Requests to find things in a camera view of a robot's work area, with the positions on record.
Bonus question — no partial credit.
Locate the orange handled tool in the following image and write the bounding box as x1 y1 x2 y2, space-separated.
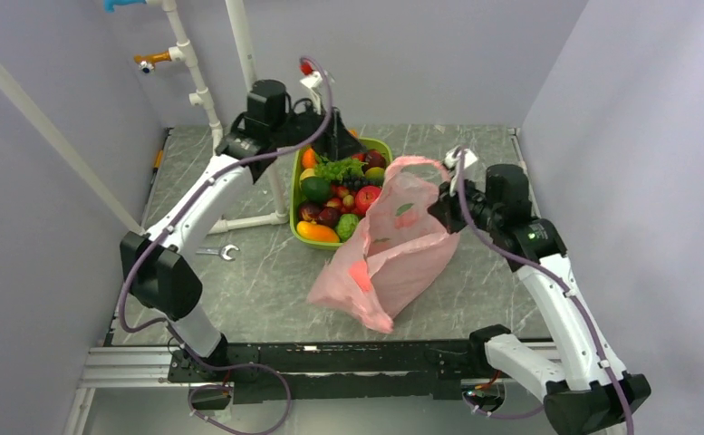
152 150 164 173

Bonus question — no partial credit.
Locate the green plastic fruit tray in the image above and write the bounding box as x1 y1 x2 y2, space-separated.
289 138 394 251

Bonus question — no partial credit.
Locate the green grape bunch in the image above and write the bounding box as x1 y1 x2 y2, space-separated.
313 156 365 182

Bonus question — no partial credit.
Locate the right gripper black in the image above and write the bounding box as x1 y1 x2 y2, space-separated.
429 172 502 234

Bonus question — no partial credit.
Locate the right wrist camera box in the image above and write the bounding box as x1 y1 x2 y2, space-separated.
442 146 479 178

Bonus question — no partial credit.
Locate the large red apple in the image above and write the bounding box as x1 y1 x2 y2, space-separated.
354 186 381 215

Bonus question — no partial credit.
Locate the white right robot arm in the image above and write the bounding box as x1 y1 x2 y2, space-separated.
429 162 651 434

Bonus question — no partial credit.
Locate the dark grape bunch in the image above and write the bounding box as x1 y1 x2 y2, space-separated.
341 176 374 192

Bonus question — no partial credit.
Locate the pink plastic bag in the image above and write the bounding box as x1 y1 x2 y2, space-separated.
307 156 460 334

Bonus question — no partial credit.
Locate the orange tangerine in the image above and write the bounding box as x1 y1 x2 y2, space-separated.
301 147 317 169

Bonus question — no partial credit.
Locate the dark purple plum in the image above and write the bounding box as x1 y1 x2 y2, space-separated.
297 201 323 223

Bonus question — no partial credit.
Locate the yellow orange mango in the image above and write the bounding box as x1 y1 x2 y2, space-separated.
296 221 341 243

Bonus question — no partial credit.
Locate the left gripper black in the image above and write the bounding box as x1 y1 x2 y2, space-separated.
273 95 369 164

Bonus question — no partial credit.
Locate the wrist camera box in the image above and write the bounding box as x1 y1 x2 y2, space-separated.
442 146 479 178
300 61 324 114

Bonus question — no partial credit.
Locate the green yellow mango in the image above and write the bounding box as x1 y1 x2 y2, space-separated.
364 167 385 186

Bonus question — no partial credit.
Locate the steel wrench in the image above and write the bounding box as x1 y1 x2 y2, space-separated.
196 244 240 262

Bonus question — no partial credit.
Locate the blue pipe fitting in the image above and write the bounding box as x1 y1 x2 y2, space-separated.
102 0 147 13

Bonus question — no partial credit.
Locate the orange pipe valve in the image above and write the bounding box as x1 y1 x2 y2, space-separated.
133 51 173 74

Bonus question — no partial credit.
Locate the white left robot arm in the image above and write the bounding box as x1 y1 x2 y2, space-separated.
116 80 362 381

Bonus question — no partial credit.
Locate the dark red apple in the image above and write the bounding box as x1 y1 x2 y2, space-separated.
362 150 388 172

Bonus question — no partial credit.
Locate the white pvc pipe frame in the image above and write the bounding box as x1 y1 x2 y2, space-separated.
0 0 289 235

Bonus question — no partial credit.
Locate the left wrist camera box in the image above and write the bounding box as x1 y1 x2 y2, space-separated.
300 61 324 114

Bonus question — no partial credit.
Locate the dark green avocado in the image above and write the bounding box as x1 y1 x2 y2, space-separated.
300 176 333 203

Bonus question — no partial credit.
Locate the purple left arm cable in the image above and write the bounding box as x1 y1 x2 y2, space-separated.
116 55 334 435

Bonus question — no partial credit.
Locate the light green sugar apple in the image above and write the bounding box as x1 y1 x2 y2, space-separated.
334 213 361 242

